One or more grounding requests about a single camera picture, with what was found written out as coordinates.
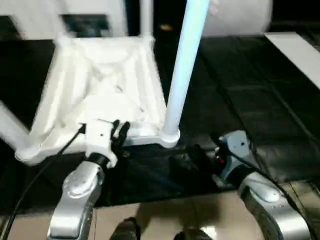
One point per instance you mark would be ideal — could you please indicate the dark round robot body part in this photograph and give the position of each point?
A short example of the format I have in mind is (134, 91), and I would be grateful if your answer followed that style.
(193, 235)
(126, 230)

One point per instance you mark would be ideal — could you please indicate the white flat panel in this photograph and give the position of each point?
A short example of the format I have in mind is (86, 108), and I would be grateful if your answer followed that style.
(295, 55)

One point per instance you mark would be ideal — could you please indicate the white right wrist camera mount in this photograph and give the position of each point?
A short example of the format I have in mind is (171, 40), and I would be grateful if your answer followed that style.
(237, 145)

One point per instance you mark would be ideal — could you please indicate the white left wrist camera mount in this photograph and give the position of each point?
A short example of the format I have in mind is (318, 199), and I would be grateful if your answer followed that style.
(98, 140)

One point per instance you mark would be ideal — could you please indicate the white plastic table top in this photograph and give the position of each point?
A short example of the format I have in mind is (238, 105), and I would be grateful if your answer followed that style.
(100, 75)

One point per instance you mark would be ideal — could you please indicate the grey cushion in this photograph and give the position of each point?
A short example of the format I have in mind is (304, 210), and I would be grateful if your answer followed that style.
(237, 17)

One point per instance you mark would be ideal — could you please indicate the white sideboard with glass doors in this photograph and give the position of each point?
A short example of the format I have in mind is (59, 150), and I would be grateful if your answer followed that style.
(117, 15)

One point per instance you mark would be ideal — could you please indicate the black speaker with gold label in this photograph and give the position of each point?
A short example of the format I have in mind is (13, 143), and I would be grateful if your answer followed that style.
(165, 17)

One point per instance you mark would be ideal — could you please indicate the black work mat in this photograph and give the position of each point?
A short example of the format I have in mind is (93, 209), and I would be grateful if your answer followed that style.
(250, 100)

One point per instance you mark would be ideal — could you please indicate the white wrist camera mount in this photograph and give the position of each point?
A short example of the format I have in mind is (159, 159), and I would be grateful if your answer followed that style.
(98, 140)
(237, 145)

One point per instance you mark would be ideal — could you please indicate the white plastic table leg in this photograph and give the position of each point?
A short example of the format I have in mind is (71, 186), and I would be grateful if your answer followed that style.
(185, 62)
(15, 127)
(146, 17)
(42, 20)

